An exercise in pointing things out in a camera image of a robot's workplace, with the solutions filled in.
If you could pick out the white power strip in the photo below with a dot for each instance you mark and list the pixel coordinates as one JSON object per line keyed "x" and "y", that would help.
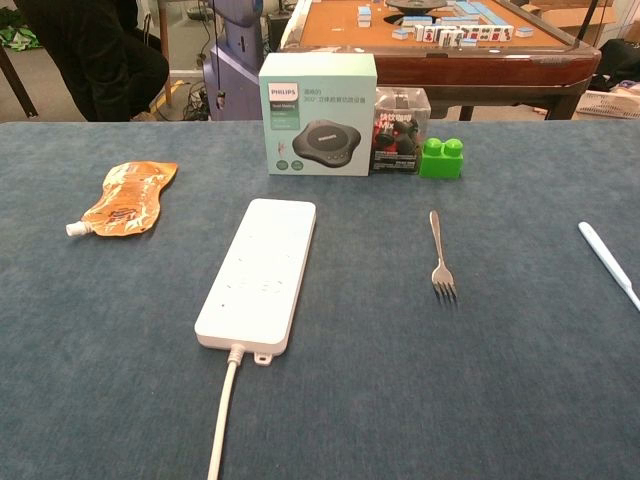
{"x": 260, "y": 270}

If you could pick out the clear coffee capsule box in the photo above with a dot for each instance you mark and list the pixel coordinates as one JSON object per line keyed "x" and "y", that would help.
{"x": 397, "y": 150}

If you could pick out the metal fork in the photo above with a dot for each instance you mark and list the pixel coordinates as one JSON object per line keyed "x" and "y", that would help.
{"x": 441, "y": 272}

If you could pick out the green toy building block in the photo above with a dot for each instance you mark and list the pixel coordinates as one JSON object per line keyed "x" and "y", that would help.
{"x": 440, "y": 162}

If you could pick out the mint Philips speaker box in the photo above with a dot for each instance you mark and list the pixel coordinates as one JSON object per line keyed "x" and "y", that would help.
{"x": 320, "y": 80}

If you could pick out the purple machine stand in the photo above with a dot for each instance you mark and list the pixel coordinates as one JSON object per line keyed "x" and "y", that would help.
{"x": 235, "y": 65}

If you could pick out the orange spout pouch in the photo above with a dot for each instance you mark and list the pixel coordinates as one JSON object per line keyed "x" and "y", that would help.
{"x": 127, "y": 202}

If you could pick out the blue table cloth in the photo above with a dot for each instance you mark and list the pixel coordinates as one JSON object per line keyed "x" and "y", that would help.
{"x": 450, "y": 400}

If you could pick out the blue backed mahjong tile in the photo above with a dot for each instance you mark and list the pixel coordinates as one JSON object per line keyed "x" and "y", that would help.
{"x": 498, "y": 34}
{"x": 508, "y": 33}
{"x": 443, "y": 38}
{"x": 430, "y": 34}
{"x": 479, "y": 34}
{"x": 456, "y": 37}
{"x": 364, "y": 16}
{"x": 469, "y": 34}
{"x": 524, "y": 32}
{"x": 419, "y": 34}
{"x": 400, "y": 34}
{"x": 488, "y": 34}

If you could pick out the wooden mahjong table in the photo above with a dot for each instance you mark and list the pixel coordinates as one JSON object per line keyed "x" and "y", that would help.
{"x": 480, "y": 67}

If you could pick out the black round table hub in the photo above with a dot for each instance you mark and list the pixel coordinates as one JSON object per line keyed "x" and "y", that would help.
{"x": 415, "y": 4}

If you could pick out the white light blue toothbrush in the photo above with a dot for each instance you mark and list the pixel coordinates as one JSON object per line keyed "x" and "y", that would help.
{"x": 607, "y": 260}

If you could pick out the person in black clothes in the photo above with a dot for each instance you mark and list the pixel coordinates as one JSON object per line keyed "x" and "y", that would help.
{"x": 95, "y": 60}

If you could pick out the white plastic basket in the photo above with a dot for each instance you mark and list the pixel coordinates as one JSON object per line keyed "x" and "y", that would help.
{"x": 612, "y": 104}

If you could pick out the black slanted furniture leg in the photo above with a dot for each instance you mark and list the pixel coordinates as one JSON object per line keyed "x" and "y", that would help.
{"x": 17, "y": 85}

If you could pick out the black bag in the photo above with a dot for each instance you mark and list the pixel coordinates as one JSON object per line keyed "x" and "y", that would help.
{"x": 620, "y": 62}

